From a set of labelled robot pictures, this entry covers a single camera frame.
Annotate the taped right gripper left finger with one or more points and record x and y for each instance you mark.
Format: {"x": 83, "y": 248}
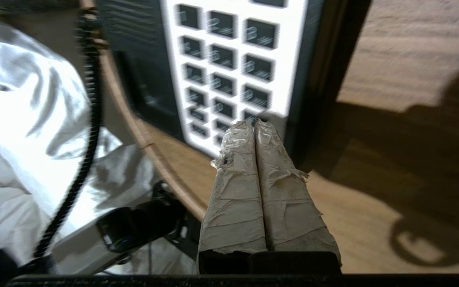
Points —
{"x": 235, "y": 207}

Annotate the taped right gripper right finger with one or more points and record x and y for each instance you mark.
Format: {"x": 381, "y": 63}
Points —
{"x": 289, "y": 215}

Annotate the black and white phone base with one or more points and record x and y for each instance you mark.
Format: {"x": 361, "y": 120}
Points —
{"x": 240, "y": 52}

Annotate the round wooden side table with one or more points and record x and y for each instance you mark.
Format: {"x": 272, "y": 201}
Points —
{"x": 393, "y": 40}

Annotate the white bed linen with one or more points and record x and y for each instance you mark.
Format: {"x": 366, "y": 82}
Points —
{"x": 14, "y": 99}

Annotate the dark grey fabric headboard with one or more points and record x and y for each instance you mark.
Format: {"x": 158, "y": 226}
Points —
{"x": 14, "y": 6}

